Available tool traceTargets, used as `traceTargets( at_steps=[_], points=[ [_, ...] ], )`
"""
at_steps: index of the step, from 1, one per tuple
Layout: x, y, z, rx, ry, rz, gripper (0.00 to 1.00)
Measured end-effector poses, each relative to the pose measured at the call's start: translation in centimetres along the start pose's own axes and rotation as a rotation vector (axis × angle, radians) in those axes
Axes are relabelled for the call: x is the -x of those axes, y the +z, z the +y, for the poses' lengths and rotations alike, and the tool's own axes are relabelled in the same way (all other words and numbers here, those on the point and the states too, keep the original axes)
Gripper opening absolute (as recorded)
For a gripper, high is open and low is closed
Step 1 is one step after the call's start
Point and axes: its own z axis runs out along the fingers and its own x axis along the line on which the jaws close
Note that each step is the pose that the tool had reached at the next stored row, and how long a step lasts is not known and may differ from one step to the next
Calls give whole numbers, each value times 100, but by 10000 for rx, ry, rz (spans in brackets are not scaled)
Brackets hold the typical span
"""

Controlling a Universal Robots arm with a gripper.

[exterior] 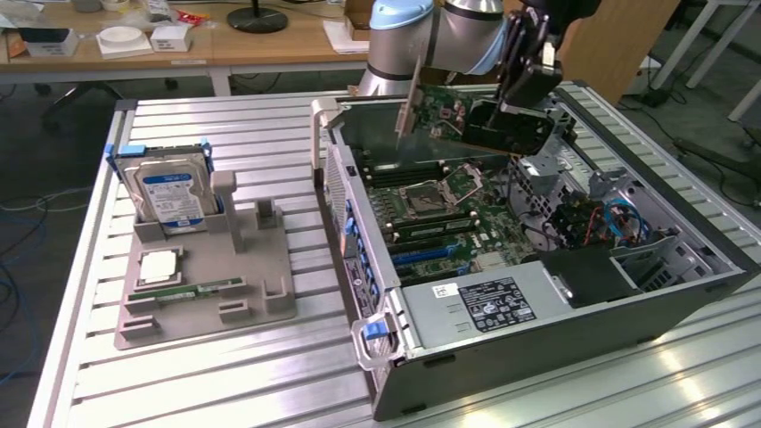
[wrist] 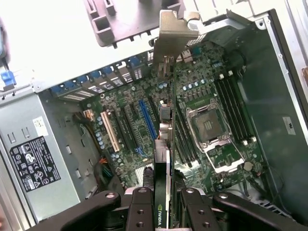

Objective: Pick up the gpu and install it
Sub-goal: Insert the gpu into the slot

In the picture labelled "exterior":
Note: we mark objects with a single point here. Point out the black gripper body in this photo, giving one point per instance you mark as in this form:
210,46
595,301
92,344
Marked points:
565,11

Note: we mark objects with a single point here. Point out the NVIDIA graphics card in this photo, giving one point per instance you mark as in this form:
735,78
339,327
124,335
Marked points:
440,111

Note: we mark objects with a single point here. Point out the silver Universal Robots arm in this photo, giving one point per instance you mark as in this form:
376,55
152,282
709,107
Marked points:
404,58

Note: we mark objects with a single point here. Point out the wooden cabinet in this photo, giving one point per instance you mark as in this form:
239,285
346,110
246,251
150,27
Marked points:
619,49

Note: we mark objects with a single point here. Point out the perforated metal drive cage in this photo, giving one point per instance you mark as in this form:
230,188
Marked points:
535,178

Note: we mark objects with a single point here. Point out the metal socket cover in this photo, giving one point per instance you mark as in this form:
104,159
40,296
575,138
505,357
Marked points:
467,183

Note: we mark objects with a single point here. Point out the cardboard box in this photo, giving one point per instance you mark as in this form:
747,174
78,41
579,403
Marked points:
359,11

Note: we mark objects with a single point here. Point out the white paper stack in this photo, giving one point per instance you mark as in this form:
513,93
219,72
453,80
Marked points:
342,38

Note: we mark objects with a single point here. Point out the green motherboard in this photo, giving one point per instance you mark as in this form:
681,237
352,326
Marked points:
493,223

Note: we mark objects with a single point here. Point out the silver chipset heatsink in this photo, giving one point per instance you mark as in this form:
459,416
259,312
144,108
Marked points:
492,262

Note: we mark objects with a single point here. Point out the wooden desk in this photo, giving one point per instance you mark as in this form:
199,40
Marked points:
268,44

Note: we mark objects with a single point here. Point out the blue expansion slot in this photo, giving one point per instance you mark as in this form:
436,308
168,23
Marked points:
422,255

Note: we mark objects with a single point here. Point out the grey disk bay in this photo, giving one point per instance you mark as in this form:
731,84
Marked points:
660,258

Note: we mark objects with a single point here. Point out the black round lamp base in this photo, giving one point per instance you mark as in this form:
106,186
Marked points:
256,20

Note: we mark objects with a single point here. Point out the grey power supply unit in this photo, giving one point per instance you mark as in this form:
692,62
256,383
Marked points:
505,303

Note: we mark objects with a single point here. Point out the red small items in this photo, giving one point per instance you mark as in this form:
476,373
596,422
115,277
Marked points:
191,18

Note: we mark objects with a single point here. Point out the small white box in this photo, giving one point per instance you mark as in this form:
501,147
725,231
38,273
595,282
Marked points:
171,39

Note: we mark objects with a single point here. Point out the open black PC case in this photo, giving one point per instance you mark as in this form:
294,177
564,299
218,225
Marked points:
535,356

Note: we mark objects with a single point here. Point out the blue case latch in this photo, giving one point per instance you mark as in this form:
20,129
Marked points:
375,332

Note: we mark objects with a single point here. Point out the hard disk in blue caddy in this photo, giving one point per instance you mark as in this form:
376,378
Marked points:
170,196

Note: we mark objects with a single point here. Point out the white round part on base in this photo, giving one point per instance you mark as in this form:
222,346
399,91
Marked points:
124,42

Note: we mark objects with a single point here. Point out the black office chair base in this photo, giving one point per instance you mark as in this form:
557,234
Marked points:
90,93

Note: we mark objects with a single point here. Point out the grey cup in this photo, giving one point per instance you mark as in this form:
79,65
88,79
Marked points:
86,5

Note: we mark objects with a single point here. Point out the green RAM stick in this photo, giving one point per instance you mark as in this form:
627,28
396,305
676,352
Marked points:
184,290

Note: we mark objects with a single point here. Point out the silver CPU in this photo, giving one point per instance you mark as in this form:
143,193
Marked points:
159,267

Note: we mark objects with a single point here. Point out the white box with black top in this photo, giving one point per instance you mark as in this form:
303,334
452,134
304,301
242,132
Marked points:
51,46

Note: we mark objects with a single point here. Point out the grey parts rack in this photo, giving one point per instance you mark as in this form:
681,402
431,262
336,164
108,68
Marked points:
196,327

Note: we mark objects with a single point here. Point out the white metal table frame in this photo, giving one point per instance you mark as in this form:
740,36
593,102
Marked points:
743,104

